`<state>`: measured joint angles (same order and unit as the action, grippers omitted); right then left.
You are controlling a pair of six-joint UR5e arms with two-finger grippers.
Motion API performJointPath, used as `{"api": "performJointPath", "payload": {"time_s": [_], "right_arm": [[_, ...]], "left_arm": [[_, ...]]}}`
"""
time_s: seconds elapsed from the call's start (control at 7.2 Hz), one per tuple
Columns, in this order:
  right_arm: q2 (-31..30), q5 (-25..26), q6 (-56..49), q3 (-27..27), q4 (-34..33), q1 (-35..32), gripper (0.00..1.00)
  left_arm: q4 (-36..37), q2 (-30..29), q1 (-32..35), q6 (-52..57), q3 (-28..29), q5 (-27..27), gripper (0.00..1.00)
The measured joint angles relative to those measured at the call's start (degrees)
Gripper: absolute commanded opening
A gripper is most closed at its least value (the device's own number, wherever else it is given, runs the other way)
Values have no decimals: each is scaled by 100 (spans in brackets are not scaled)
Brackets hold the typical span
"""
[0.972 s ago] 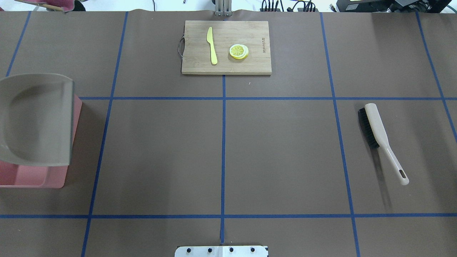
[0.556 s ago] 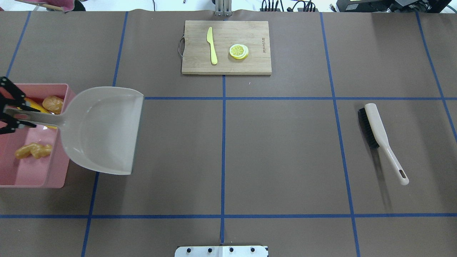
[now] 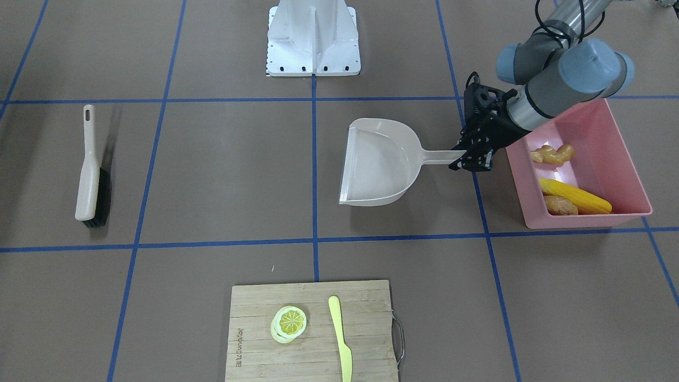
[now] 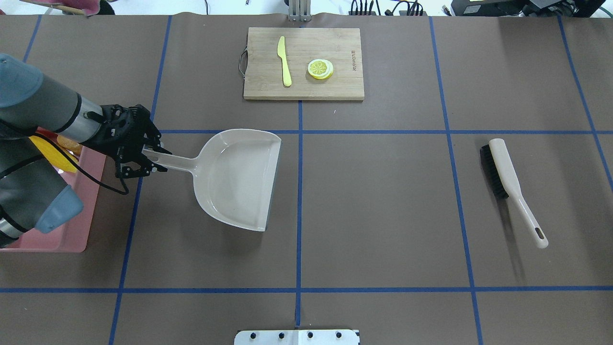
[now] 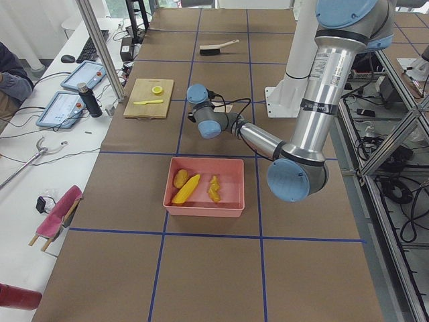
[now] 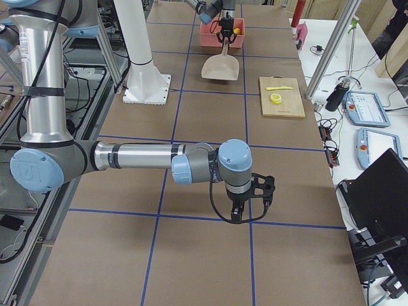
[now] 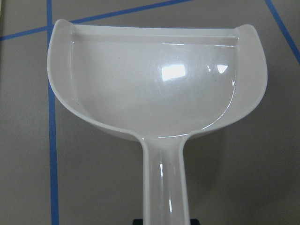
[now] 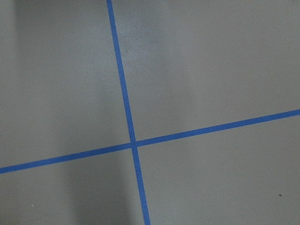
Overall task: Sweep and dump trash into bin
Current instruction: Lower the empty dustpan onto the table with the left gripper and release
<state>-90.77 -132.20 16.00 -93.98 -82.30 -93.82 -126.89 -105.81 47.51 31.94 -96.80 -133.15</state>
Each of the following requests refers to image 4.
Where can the pink plastic bin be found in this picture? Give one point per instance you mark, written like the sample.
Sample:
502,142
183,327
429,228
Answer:
43,210

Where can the bamboo cutting board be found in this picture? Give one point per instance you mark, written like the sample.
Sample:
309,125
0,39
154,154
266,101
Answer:
341,46

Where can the beige hand brush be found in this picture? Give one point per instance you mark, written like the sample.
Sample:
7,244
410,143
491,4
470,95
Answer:
500,174

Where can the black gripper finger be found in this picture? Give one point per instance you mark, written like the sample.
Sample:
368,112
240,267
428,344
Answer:
152,141
133,167

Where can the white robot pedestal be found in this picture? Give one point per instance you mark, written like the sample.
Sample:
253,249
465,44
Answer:
298,337

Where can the aluminium frame post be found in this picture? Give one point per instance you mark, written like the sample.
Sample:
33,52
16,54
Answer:
299,10

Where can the beige plastic dustpan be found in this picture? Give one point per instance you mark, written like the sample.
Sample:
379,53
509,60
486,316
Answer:
233,175

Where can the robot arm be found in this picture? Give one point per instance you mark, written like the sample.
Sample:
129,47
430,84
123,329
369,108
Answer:
31,100

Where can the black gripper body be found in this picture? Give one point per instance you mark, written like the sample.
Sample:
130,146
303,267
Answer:
106,137

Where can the yellow toy lemon slice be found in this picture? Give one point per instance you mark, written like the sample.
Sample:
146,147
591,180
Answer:
320,69

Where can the yellow toy knife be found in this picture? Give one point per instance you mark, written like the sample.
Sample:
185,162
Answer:
281,53

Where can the orange toy ginger root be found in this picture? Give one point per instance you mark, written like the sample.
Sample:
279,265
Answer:
70,145

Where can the black monitor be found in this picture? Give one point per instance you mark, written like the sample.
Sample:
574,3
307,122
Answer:
527,8

